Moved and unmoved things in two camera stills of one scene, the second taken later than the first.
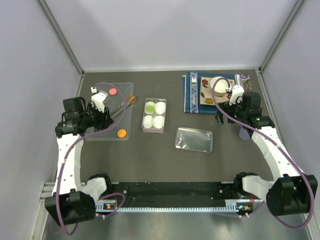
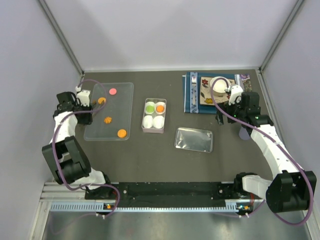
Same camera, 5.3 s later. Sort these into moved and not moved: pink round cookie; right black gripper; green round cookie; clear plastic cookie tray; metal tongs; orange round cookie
Moved: orange round cookie; metal tongs
Not moved: green round cookie; clear plastic cookie tray; pink round cookie; right black gripper
